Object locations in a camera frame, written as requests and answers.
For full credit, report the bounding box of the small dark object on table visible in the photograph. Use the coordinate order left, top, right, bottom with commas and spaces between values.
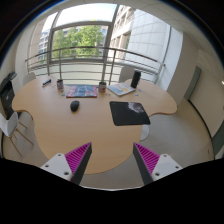
42, 79, 52, 87

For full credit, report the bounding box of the black printer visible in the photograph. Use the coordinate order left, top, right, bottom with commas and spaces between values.
0, 72, 17, 118

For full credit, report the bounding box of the left printed mug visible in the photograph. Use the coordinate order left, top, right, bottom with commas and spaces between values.
57, 79, 64, 90

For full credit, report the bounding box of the black computer mouse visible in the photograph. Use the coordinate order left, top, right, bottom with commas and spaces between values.
70, 100, 80, 112

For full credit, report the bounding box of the black cylindrical speaker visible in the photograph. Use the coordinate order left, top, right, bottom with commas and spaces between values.
130, 70, 141, 88

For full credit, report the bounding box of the red and blue magazine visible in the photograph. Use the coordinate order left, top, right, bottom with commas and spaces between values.
66, 85, 97, 98

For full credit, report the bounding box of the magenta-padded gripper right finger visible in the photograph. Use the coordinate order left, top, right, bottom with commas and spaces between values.
133, 143, 182, 185

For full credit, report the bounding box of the black mouse pad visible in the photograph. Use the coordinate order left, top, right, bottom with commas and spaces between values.
110, 101, 151, 126

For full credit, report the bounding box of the white table pedestal base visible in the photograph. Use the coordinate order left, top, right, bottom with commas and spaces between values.
140, 124, 150, 141

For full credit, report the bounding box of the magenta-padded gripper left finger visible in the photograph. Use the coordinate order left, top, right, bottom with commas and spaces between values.
41, 143, 92, 185

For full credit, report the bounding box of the white chair behind table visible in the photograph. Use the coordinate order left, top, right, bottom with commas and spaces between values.
23, 72, 36, 84
119, 66, 135, 82

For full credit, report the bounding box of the white chair behind table right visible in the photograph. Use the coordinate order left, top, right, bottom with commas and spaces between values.
119, 66, 135, 82

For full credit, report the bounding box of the white chair with wooden legs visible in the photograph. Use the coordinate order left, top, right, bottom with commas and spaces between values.
0, 112, 33, 152

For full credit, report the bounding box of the white chair behind table left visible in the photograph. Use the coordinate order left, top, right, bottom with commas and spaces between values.
23, 72, 36, 84

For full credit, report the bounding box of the light blue book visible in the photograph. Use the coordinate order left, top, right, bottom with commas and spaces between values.
107, 83, 134, 96

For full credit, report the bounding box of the metal window railing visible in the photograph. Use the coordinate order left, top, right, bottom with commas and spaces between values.
25, 46, 164, 84

